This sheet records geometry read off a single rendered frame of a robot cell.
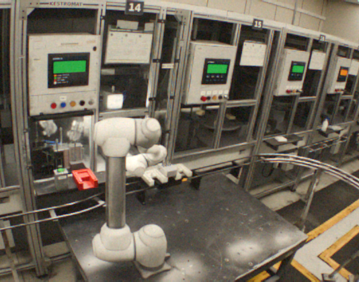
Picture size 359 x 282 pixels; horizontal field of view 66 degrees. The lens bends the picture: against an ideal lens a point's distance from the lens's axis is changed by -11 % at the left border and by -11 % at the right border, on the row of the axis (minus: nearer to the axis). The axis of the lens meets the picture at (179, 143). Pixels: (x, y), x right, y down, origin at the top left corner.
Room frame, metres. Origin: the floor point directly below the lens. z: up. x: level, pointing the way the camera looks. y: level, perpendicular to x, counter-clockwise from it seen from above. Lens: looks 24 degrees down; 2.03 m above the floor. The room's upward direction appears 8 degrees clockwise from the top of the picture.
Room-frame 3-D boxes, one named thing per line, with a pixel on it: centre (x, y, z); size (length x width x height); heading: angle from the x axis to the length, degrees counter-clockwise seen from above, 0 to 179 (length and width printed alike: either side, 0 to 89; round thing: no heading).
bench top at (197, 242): (1.63, -0.12, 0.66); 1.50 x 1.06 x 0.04; 128
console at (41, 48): (1.75, 0.78, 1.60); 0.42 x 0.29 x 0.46; 128
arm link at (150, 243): (1.25, 0.07, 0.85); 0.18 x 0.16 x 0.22; 108
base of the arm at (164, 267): (1.26, 0.05, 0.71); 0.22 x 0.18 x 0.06; 128
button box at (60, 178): (1.55, 0.70, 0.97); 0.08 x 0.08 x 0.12; 38
